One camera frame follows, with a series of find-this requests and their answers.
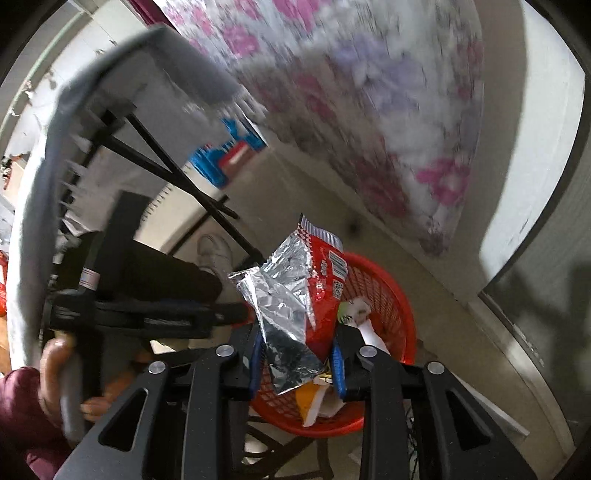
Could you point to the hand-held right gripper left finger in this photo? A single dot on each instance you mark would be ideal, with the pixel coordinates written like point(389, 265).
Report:
point(255, 369)

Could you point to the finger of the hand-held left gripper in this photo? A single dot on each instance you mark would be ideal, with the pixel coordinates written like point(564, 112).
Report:
point(175, 327)
point(231, 316)

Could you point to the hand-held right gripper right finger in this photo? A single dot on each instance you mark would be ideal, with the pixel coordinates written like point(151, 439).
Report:
point(338, 374)

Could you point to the red silver snack wrapper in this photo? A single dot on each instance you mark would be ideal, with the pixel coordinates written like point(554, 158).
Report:
point(281, 295)

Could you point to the red mesh wastebasket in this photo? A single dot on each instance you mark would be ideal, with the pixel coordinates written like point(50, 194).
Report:
point(383, 295)

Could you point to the person's left forearm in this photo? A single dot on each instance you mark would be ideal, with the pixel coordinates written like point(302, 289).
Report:
point(23, 424)

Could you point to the person's left hand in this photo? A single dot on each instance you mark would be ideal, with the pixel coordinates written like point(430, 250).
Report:
point(51, 383)

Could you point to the orange snack wrapper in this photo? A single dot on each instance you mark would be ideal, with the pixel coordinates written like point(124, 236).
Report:
point(305, 399)

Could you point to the white shoe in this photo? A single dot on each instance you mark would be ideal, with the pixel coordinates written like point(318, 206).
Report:
point(214, 251)

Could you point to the light blue tablecloth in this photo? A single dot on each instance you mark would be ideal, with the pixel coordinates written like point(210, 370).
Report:
point(41, 161)

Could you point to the blue plastic crate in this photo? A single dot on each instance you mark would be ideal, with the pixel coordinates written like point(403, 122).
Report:
point(207, 164)

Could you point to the grey door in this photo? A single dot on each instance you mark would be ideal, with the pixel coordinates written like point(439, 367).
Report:
point(545, 323)

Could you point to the floral wrapped mattress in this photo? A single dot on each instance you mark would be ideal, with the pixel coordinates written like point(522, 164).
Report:
point(369, 92)

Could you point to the maroon curtain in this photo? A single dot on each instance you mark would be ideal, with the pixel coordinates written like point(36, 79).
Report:
point(143, 5)

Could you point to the black table frame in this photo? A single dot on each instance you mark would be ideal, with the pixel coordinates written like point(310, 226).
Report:
point(184, 180)

